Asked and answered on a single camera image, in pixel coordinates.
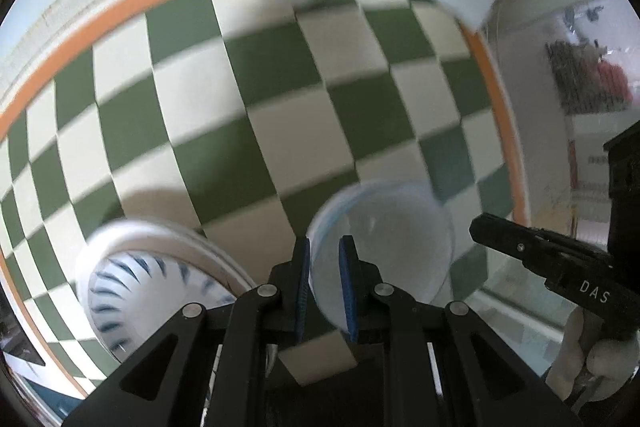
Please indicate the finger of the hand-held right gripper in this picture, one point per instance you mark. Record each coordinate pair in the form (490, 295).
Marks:
(505, 234)

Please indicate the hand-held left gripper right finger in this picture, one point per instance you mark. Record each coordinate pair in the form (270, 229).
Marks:
(348, 287)

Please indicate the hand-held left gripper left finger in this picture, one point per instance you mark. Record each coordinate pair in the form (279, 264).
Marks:
(301, 287)

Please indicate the white plate black striped rim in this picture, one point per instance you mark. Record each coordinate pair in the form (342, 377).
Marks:
(145, 287)

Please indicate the person's right hand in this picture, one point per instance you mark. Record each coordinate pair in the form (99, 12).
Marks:
(605, 357)

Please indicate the frosted glass sliding door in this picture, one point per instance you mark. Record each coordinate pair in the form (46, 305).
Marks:
(550, 147)

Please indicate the white blue-striped bowl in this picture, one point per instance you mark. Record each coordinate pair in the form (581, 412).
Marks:
(165, 234)

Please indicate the green checkered tablecloth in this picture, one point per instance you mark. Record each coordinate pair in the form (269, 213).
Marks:
(250, 72)

